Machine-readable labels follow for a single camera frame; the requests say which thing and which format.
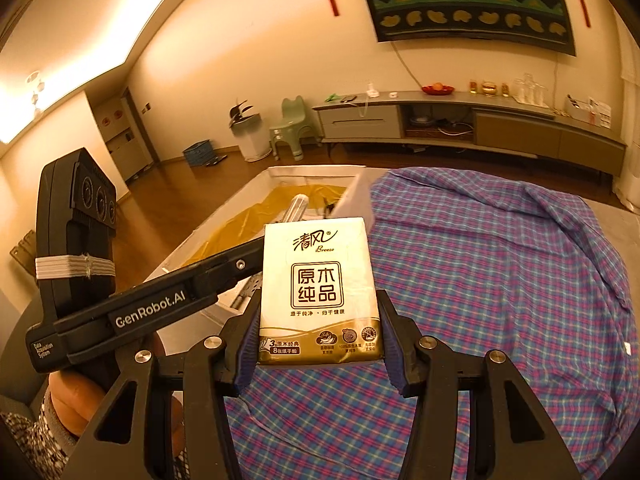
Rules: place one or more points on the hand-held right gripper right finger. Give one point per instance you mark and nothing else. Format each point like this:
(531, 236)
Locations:
(395, 360)

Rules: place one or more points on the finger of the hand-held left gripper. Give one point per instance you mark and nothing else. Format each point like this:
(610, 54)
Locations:
(247, 291)
(235, 267)

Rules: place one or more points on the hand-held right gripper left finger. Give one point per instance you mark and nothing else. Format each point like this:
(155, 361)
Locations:
(246, 360)

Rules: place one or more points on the white cardboard box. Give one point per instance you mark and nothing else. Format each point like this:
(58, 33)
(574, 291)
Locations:
(240, 220)

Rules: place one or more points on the white gold tissue pack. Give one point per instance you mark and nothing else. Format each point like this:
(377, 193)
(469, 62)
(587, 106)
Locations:
(320, 280)

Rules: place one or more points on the person's left forearm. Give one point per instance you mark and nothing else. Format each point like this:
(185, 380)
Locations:
(30, 442)

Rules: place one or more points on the person's left hand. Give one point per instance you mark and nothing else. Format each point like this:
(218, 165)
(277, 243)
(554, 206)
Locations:
(77, 395)

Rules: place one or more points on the dining chair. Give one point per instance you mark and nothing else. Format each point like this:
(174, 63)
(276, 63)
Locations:
(24, 250)

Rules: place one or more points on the pale ribbed cylinder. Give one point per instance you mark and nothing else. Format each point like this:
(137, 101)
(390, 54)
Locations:
(295, 208)

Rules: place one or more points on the black flat floor object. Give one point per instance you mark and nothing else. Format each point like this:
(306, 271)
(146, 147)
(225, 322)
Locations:
(216, 160)

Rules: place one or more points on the blue plastic crate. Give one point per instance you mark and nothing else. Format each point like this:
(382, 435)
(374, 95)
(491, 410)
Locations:
(199, 154)

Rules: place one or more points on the blue plaid shirt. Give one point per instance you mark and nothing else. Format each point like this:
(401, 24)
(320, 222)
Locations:
(475, 260)

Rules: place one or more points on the white trash bin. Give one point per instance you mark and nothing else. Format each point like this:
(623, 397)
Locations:
(255, 140)

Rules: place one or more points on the green child chair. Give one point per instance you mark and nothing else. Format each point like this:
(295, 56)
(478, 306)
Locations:
(292, 127)

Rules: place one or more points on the ceiling lamp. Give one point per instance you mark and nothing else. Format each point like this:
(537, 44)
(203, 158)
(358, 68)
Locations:
(35, 91)

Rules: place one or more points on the grey tv cabinet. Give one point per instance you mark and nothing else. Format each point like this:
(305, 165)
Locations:
(360, 122)

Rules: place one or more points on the stack of dishes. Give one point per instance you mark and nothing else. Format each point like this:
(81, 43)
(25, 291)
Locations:
(422, 121)

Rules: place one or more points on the red fruit bowl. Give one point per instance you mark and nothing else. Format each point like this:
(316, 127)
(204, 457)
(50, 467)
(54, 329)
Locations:
(439, 91)

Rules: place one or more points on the gold jars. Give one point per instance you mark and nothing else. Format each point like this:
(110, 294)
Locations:
(489, 88)

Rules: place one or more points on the white floor appliance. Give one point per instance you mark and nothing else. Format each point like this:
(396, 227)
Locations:
(629, 175)

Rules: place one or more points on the clear glass cups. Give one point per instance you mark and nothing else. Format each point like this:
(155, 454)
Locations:
(530, 91)

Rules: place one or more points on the white desktop organiser box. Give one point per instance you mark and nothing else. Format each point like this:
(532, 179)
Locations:
(590, 110)

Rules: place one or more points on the dark patterned wall hanging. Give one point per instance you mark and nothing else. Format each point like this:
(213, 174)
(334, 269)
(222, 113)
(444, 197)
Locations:
(465, 15)

